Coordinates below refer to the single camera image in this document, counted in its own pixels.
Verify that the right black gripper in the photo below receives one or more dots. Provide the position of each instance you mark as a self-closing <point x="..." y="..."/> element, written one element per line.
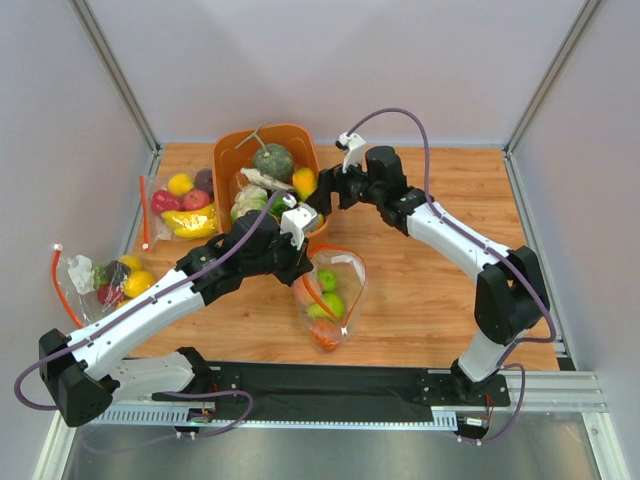
<point x="331" y="189"/>

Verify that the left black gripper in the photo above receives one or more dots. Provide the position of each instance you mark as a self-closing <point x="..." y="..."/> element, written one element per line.
<point x="296" y="265"/>

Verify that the clear zip bag orange seal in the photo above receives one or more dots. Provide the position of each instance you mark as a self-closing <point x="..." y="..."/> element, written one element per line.
<point x="351" y="271"/>

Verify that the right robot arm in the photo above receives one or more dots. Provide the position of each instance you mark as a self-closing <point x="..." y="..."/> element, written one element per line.
<point x="510" y="294"/>

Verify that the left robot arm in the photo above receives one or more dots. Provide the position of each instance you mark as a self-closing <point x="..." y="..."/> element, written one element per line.
<point x="88" y="370"/>

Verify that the yellow orange fake mango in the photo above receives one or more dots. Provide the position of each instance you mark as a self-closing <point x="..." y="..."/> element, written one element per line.
<point x="304" y="181"/>

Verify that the green fake bell pepper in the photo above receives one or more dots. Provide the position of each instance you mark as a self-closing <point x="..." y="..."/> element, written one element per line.
<point x="282" y="204"/>

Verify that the green fake apple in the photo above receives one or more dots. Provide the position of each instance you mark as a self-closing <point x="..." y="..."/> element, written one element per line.
<point x="327" y="280"/>
<point x="332" y="307"/>

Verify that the white fake cauliflower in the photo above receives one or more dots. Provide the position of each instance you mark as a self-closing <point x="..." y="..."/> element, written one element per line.
<point x="251" y="197"/>

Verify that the green fake pumpkin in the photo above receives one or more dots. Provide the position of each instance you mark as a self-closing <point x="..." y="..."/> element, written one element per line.
<point x="275" y="161"/>

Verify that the white fake garlic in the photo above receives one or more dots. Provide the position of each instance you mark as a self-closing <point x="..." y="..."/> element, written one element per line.
<point x="256" y="177"/>

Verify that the fake yellow banana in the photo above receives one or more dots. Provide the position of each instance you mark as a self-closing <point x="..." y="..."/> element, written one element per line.
<point x="192" y="224"/>

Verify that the small orange fake pumpkin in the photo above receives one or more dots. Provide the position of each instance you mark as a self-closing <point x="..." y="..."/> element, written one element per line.
<point x="327" y="335"/>

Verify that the red fake apple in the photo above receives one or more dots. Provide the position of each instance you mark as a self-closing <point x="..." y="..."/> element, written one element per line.
<point x="195" y="199"/>

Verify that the purple fake fruit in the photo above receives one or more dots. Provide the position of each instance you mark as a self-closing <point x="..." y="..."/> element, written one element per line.
<point x="204" y="180"/>

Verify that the zip bag with banana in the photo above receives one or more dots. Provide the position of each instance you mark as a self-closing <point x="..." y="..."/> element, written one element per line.
<point x="154" y="229"/>

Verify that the yellow fake lemon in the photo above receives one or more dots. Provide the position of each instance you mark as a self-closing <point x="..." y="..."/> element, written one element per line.
<point x="180" y="184"/>

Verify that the red fake pepper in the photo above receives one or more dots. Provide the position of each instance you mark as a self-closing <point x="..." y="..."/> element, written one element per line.
<point x="163" y="201"/>

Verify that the yellow fake fruit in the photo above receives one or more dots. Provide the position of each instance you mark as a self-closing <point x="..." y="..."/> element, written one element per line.
<point x="137" y="283"/>

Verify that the orange plastic basket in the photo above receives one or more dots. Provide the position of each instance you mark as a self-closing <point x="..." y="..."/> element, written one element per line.
<point x="229" y="159"/>

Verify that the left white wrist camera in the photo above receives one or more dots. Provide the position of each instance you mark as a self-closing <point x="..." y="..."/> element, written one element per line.
<point x="298" y="220"/>

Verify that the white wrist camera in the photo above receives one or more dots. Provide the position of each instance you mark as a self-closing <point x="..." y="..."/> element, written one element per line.
<point x="353" y="147"/>
<point x="298" y="220"/>

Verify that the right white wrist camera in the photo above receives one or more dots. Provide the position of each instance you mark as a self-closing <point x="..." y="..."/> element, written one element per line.
<point x="353" y="147"/>

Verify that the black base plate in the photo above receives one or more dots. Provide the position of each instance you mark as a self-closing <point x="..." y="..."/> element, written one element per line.
<point x="332" y="394"/>

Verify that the zip bag near left wall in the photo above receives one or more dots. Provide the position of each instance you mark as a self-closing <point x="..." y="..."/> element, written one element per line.
<point x="89" y="290"/>

